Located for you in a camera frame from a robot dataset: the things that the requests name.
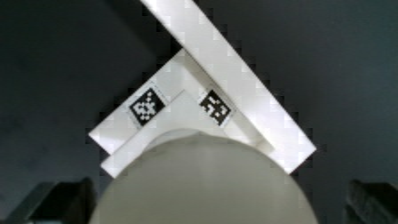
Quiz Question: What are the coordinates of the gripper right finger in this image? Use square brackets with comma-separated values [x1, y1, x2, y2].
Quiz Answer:
[342, 180, 398, 224]

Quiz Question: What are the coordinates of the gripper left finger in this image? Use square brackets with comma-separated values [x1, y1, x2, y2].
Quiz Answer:
[3, 178, 95, 224]

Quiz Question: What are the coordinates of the white lamp bulb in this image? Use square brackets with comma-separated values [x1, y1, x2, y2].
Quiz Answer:
[88, 130, 317, 224]

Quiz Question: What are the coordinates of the white lamp base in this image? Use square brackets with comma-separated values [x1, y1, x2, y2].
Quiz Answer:
[88, 50, 273, 177]

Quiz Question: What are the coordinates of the white U-shaped fence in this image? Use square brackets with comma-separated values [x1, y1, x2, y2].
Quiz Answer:
[140, 0, 316, 173]

